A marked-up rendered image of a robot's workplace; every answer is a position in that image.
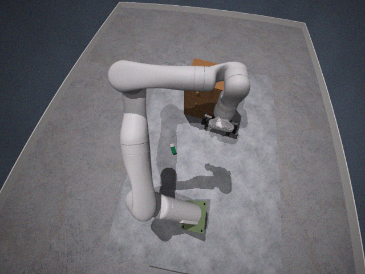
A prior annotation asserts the brown wooden chest of drawers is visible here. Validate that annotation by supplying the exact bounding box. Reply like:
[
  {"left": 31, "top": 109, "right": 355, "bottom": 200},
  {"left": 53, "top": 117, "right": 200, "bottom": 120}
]
[{"left": 184, "top": 58, "right": 224, "bottom": 114}]

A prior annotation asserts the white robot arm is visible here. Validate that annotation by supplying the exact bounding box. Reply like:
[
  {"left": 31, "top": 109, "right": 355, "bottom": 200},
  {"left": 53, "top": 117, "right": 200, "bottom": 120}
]
[{"left": 108, "top": 60, "right": 250, "bottom": 225}]

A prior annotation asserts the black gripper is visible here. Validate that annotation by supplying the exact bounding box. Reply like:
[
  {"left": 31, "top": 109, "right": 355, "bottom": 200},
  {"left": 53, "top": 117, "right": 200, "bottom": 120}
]
[{"left": 201, "top": 112, "right": 238, "bottom": 137}]

